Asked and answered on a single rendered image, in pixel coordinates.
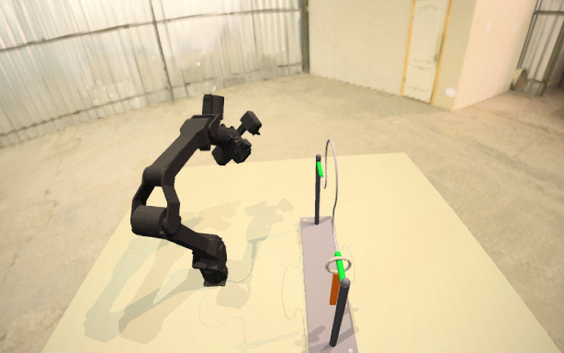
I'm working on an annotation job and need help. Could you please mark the orange handle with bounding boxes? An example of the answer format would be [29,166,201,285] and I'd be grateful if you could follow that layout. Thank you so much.
[325,256,352,305]

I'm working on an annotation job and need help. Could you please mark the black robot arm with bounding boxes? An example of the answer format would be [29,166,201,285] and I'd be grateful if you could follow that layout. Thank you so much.
[130,94,252,287]

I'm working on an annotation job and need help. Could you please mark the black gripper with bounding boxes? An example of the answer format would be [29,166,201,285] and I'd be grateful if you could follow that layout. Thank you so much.
[211,110,262,165]

